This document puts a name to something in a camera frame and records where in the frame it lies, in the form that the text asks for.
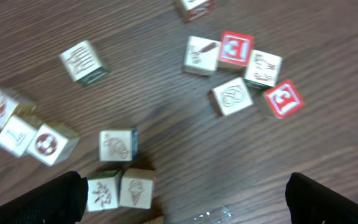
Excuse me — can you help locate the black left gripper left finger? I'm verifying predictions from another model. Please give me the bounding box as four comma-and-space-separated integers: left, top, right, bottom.
0, 171, 88, 224

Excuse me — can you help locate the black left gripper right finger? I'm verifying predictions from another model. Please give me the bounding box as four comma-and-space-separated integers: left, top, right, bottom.
285, 172, 358, 224

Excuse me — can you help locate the plain wooden block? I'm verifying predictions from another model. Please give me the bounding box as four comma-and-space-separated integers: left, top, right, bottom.
143, 216, 166, 224

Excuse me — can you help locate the wooden block yellow side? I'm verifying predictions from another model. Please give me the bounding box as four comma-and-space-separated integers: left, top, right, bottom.
86, 170, 122, 212

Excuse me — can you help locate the wooden block round picture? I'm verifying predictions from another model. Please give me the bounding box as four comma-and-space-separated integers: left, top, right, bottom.
28, 122, 80, 166

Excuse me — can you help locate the wooden block ice cream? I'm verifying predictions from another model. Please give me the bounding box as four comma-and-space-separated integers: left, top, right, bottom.
119, 168, 155, 209

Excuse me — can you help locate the wooden block fish picture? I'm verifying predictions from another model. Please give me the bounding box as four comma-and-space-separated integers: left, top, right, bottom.
99, 129, 139, 162

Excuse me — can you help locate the wooden block letter blue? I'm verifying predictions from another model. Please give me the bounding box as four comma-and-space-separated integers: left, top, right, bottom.
0, 115, 44, 157

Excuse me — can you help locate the wooden block brown picture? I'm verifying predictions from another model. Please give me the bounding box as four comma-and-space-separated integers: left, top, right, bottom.
0, 87, 37, 129

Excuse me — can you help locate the wooden block pretzel picture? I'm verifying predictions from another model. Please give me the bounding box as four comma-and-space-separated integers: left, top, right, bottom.
209, 77, 254, 116

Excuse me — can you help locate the wooden block green side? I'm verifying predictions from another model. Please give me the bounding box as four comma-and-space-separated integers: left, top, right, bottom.
60, 40, 109, 85

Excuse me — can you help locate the wooden block teal side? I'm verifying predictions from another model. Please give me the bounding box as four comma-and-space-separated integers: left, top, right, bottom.
244, 50, 283, 89

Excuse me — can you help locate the wooden block brush picture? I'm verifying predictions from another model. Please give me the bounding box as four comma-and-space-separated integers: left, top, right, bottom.
183, 36, 221, 76

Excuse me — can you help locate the wooden block red side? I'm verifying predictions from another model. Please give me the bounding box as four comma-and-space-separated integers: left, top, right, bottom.
173, 0, 217, 23

